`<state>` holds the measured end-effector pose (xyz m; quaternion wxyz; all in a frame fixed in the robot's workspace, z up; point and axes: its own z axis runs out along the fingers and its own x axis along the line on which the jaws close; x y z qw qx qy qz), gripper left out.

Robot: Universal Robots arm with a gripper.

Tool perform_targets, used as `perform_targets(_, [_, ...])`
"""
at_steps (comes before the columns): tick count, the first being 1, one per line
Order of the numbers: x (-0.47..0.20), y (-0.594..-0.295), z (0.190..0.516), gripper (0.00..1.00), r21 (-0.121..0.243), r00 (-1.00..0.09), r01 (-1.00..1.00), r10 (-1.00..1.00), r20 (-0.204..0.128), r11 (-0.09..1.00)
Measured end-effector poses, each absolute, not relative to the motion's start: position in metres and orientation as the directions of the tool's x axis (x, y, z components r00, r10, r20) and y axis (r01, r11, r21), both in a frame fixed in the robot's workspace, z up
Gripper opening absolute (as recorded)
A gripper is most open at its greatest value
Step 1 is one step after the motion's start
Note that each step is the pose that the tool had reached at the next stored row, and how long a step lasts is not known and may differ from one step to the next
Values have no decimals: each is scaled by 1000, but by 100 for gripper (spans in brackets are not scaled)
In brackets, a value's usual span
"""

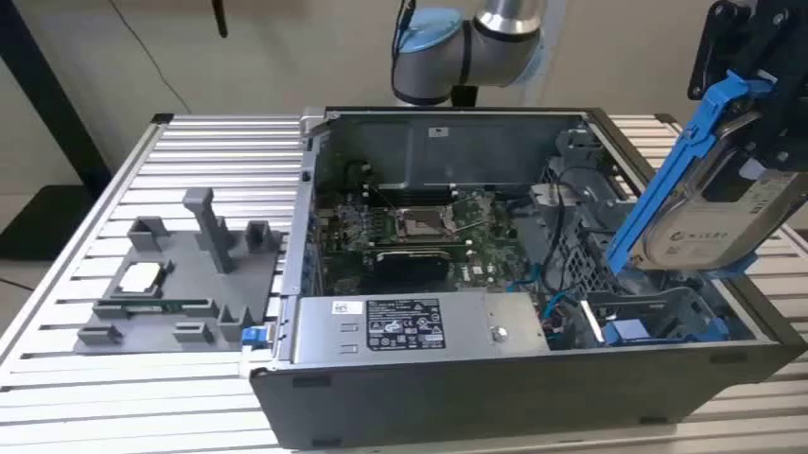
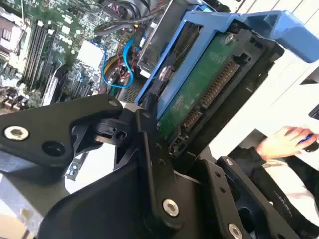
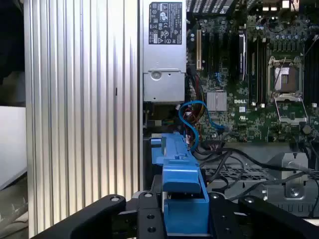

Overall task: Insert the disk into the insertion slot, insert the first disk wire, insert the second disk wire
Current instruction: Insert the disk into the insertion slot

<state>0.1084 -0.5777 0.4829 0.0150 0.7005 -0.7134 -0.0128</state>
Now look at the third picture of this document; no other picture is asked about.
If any silver finned heat sink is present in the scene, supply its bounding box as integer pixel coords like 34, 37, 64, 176
206, 91, 228, 112

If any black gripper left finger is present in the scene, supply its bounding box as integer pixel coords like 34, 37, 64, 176
31, 191, 164, 239

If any hard disk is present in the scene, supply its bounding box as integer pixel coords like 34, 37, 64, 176
150, 132, 210, 237

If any green motherboard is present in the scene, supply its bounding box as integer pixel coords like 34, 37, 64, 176
185, 9, 319, 144

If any white expansion slot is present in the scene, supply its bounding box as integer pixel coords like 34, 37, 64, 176
195, 29, 202, 71

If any red yellow wire bundle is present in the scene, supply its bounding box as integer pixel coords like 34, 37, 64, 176
185, 73, 208, 120

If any CPU socket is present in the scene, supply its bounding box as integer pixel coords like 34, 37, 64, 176
267, 56, 304, 97

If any metal disk bay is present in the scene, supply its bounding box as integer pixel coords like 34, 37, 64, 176
201, 151, 319, 220

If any black RAM slot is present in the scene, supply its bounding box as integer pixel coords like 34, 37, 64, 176
304, 39, 313, 107
250, 37, 258, 106
312, 39, 319, 107
258, 37, 267, 106

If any black and silver PC case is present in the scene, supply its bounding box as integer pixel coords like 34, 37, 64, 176
138, 0, 319, 239

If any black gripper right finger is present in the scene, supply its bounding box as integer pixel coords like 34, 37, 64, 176
208, 193, 319, 239

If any silver power supply unit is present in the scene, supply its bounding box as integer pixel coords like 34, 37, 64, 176
142, 0, 187, 103

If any thin metal locking lever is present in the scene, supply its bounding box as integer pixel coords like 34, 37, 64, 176
273, 57, 287, 93

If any metal socket cover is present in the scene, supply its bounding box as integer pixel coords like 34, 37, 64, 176
273, 96, 308, 124

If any black disk wire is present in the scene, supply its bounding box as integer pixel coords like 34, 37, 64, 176
194, 140, 319, 202

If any blue disk wire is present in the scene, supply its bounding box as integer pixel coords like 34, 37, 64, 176
178, 100, 229, 153

